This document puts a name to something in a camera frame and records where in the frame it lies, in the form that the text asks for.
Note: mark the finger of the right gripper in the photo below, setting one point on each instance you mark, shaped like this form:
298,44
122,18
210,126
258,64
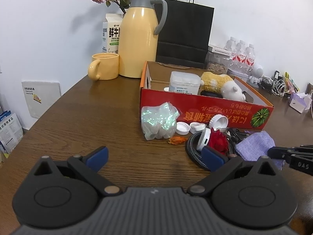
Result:
298,158

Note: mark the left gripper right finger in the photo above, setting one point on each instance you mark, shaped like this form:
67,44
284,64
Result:
248,194

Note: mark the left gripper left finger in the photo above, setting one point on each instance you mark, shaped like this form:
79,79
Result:
57,194

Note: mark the purple cloth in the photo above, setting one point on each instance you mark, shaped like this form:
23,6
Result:
255,146

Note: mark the red fabric rose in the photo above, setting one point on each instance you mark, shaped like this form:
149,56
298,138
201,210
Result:
218,141

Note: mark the white round device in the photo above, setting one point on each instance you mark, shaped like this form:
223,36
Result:
204,139

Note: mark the iridescent plastic bag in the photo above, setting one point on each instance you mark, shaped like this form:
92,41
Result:
159,121

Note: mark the purple white tissue box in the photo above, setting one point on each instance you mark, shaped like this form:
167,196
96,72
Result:
300,101

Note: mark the stacked papers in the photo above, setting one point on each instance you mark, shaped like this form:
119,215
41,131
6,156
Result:
11,132

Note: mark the white ribbed bottle cap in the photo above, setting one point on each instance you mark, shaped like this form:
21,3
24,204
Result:
218,122

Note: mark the white small lid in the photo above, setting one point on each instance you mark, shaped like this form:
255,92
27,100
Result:
196,127

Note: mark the orange candy wrapper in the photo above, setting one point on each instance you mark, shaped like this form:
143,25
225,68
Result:
177,140

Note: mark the white robot figurine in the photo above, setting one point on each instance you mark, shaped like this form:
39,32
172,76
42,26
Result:
255,74

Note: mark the white jar lid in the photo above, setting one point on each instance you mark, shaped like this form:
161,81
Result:
182,128

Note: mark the yellow white plush toy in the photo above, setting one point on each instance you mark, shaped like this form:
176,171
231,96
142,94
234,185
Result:
222,84

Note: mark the water bottle right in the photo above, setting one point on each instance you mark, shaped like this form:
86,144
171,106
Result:
250,58

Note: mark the water bottle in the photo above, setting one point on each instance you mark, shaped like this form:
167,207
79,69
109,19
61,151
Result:
240,57
231,47
250,58

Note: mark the red cardboard box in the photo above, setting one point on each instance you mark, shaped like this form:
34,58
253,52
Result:
252,114

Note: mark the water bottle middle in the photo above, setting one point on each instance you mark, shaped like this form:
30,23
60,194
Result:
240,57

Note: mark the clear food container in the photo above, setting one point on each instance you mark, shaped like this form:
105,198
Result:
216,60

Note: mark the water bottle left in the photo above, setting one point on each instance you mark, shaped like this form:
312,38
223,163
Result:
231,47

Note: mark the clear cotton swab box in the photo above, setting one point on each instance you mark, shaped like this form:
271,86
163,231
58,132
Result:
182,82

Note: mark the yellow ceramic mug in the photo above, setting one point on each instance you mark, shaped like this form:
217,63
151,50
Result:
104,66

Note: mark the black paper bag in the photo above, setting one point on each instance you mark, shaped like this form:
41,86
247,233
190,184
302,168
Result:
184,39

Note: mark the yellow thermos jug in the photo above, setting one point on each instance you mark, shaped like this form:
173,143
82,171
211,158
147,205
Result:
139,34

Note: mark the white milk carton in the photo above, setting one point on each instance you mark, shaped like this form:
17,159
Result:
110,32

